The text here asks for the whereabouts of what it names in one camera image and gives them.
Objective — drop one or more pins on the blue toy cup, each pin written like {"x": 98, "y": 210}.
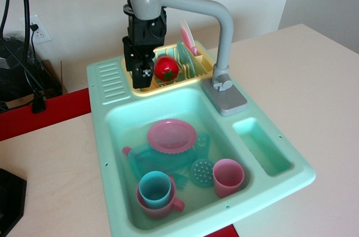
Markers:
{"x": 155, "y": 188}

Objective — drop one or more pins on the pink scalloped toy plate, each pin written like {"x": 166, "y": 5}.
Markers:
{"x": 171, "y": 136}

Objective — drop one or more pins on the pink white utensils in rack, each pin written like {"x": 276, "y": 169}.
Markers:
{"x": 187, "y": 37}

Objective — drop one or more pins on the teal plate in rack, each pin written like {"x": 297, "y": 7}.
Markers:
{"x": 193, "y": 66}

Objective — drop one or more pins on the mint green toy sink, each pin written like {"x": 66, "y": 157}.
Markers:
{"x": 273, "y": 167}

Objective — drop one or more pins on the grey toy faucet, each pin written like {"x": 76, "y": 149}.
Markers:
{"x": 220, "y": 89}

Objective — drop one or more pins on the yellow dish drying rack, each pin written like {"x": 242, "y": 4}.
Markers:
{"x": 158, "y": 86}

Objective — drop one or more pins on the pink toy cup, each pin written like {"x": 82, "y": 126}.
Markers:
{"x": 228, "y": 176}

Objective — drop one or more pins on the white wall outlet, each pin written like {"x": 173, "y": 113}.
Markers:
{"x": 38, "y": 32}

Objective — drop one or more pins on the teal toy tray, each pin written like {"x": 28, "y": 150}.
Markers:
{"x": 145, "y": 159}

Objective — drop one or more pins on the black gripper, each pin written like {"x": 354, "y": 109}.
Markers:
{"x": 143, "y": 37}

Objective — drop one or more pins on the teal slotted skimmer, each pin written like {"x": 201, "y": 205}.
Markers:
{"x": 201, "y": 173}

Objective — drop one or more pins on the red toy tomato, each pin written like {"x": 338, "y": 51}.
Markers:
{"x": 166, "y": 68}

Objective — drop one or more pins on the teal smiley spatula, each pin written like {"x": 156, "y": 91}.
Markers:
{"x": 202, "y": 145}

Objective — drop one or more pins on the pink toy mug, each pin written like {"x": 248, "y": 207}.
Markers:
{"x": 175, "y": 204}

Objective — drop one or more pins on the teal toy fork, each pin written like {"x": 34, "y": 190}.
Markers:
{"x": 179, "y": 180}

